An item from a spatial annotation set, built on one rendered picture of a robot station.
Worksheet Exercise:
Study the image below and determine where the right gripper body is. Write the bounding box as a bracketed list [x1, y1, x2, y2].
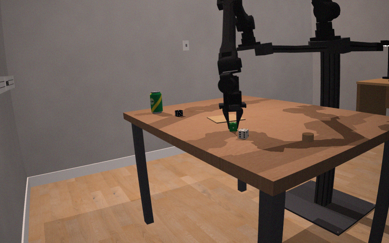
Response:
[219, 102, 246, 112]

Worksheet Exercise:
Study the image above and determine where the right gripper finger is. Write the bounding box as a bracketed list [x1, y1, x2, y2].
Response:
[236, 111, 243, 129]
[223, 111, 230, 129]

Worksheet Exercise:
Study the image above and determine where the brown cylinder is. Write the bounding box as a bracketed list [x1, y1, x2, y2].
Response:
[302, 132, 314, 143]

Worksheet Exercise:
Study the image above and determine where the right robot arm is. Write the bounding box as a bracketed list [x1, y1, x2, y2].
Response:
[217, 0, 260, 111]

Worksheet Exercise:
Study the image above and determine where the black die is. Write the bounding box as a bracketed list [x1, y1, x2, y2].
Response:
[175, 110, 183, 117]

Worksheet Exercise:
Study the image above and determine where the green die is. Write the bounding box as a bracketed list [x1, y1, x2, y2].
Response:
[229, 122, 237, 132]

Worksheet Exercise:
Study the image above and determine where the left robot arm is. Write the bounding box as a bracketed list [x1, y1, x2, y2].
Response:
[310, 0, 341, 41]

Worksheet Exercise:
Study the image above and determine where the white die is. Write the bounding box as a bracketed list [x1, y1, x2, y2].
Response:
[238, 129, 249, 139]

